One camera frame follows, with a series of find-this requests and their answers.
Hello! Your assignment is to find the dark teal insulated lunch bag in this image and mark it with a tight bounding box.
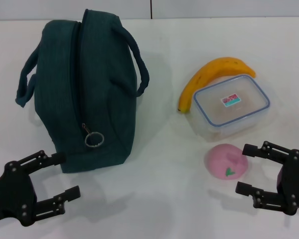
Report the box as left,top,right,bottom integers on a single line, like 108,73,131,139
14,8,150,174

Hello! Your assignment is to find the pink peach toy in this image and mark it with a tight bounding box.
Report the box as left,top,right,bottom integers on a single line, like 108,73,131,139
204,143,250,179

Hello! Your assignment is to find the yellow banana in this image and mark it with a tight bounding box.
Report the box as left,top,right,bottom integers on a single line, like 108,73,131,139
178,56,257,114

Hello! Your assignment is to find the clear plastic food container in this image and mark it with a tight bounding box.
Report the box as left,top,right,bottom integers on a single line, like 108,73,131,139
191,74,271,142

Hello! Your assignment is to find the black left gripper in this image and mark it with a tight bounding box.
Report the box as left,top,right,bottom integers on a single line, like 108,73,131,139
0,150,81,227

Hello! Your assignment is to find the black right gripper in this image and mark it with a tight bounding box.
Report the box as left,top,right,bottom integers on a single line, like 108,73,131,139
235,140,299,216

